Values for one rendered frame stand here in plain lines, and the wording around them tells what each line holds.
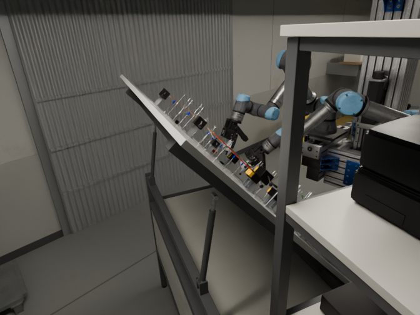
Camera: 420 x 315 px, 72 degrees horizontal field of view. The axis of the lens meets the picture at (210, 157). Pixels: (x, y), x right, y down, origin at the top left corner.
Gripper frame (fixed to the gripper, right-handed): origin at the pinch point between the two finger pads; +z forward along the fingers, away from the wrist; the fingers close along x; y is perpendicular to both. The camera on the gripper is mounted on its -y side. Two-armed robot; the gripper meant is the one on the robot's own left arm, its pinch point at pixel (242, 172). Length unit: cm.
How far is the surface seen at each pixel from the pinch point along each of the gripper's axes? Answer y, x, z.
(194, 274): -42, 64, 18
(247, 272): -50, 30, 16
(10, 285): 33, 42, 193
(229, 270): -45, 33, 22
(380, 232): -61, 90, -47
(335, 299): -71, 65, -24
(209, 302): -54, 70, 13
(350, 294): -72, 62, -27
